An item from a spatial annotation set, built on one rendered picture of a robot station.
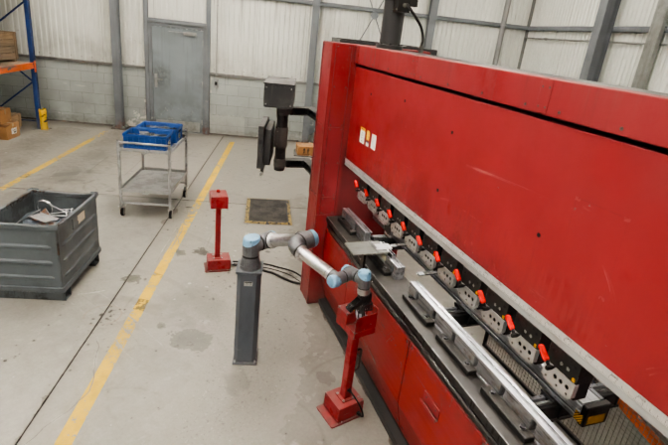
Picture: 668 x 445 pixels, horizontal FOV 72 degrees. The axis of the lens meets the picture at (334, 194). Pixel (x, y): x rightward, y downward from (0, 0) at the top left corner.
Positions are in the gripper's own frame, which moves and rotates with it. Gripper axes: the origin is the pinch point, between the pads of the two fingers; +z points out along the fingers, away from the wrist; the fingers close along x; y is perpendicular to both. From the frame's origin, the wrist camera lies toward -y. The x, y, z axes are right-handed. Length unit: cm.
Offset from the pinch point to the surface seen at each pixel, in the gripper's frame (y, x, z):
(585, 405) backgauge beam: 35, -118, -22
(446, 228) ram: 31, -31, -69
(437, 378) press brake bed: 7, -60, -2
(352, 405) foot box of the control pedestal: -3, -4, 62
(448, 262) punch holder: 28, -38, -53
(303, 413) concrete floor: -30, 14, 71
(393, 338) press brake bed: 17.8, -12.6, 10.4
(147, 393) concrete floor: -114, 75, 64
